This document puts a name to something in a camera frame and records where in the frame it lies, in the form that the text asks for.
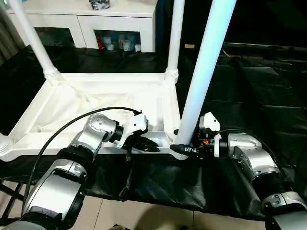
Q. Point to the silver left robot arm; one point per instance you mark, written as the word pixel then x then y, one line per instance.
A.
pixel 57 187

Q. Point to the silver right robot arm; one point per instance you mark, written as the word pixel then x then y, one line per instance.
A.
pixel 256 155

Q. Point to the black plastic mat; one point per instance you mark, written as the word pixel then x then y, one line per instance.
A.
pixel 251 95

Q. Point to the black box with gold label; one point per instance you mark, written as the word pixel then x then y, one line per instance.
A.
pixel 192 28

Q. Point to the white glass-door cabinet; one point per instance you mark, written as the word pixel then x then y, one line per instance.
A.
pixel 84 21

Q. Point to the dark grey bundle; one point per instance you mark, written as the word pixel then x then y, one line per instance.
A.
pixel 99 4

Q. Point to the grey curtain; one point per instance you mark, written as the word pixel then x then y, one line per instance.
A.
pixel 10 36

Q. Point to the black metal rail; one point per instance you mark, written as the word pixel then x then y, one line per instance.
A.
pixel 263 47

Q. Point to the black metal table frame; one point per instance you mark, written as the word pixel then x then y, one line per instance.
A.
pixel 12 194

